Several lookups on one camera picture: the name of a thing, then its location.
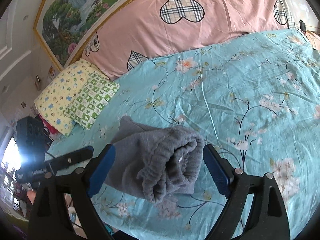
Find grey fleece pants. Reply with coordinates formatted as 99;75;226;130
105;116;204;203

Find yellow cartoon pillow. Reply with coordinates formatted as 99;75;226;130
34;59;98;137

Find green white checkered pillow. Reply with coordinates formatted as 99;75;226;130
63;71;120;130

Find teal floral bedsheet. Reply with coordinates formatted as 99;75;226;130
49;29;319;238

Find gold-framed landscape painting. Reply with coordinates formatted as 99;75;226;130
33;0;134;70

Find pink heart-pattern duvet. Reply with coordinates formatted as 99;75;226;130
81;0;293;79

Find small black device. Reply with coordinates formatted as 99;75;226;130
299;20;306;32

